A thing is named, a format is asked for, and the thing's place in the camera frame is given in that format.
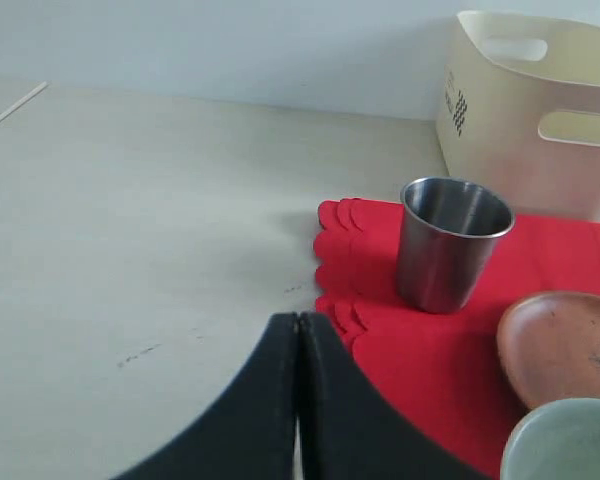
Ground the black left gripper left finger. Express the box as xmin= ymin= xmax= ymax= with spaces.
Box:
xmin=118 ymin=313 xmax=299 ymax=479

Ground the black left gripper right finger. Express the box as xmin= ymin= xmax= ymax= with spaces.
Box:
xmin=298 ymin=313 xmax=485 ymax=479

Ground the red tablecloth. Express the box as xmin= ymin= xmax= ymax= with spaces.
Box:
xmin=313 ymin=198 xmax=600 ymax=478

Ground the brown wooden plate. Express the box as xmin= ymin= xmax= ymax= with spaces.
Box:
xmin=496 ymin=291 xmax=600 ymax=409

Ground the pale green ceramic bowl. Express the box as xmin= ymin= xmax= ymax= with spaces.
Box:
xmin=500 ymin=398 xmax=600 ymax=480

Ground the stainless steel cup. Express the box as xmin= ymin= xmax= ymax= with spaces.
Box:
xmin=396 ymin=177 xmax=515 ymax=314

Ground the cream plastic bin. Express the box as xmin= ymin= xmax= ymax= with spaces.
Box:
xmin=433 ymin=10 xmax=600 ymax=224

